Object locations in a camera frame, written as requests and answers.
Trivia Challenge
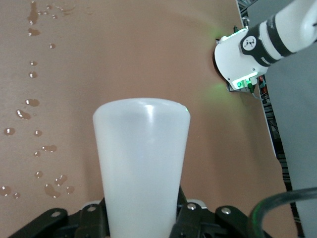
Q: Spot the dark cable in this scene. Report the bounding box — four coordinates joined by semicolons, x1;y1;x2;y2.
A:
247;187;317;238

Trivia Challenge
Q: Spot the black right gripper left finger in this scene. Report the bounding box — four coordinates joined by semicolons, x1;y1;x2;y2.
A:
9;198;110;238

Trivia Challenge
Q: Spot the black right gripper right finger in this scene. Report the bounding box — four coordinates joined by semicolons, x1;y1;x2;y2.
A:
169;185;275;238

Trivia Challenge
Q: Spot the translucent white plastic cup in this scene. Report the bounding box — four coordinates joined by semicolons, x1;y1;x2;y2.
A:
92;97;192;238

